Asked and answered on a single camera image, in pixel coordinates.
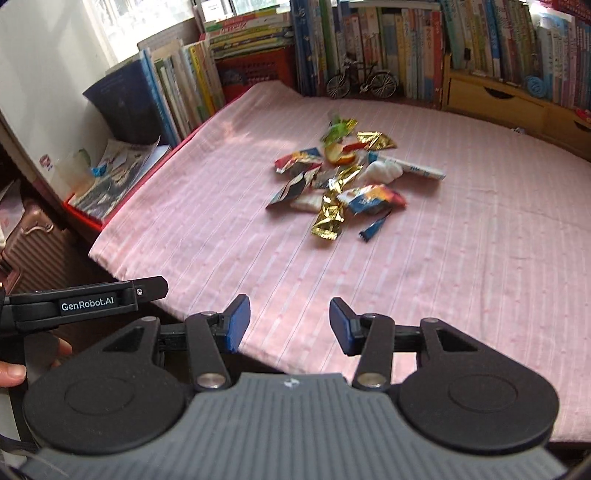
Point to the blue white paper box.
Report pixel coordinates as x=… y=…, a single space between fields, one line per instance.
x=408 y=167

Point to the small blue wrapper strip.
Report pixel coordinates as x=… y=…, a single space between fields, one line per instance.
x=371 y=231

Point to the magazine stack on left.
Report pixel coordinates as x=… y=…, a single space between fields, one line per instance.
x=121 y=167

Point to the red blue biscuit packet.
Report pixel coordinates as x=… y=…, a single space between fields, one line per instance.
x=297 y=162

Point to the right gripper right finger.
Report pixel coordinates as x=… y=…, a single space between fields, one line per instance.
x=368 y=336

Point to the black miniature bicycle model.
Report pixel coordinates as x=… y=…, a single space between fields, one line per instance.
x=356 y=77

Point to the left hand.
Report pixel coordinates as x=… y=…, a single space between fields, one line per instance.
x=15 y=374

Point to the dark blue large book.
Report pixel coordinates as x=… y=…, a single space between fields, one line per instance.
x=127 y=105

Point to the pink striped tablecloth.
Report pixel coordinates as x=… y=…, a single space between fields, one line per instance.
x=500 y=248

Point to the red plastic crate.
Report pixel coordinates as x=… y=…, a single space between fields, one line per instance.
x=239 y=73

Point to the gold silver foil wrapper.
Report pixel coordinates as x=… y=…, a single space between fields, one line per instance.
x=328 y=225

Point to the gold triangular foil wrapper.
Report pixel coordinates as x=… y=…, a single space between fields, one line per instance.
x=375 y=140

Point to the pink ribbed suitcase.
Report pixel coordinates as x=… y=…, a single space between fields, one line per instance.
x=39 y=255

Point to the wooden drawer organizer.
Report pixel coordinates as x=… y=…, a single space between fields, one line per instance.
x=507 y=105

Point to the orange blue snack wrapper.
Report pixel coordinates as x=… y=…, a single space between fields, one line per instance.
x=371 y=199

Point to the horizontal book stack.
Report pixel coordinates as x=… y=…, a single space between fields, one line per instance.
x=261 y=30

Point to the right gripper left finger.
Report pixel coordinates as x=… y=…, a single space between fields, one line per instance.
x=211 y=334

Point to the grey pink snack pouch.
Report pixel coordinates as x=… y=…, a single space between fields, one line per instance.
x=300 y=184

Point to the green clear plastic wrapper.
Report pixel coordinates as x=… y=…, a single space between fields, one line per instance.
x=339 y=128

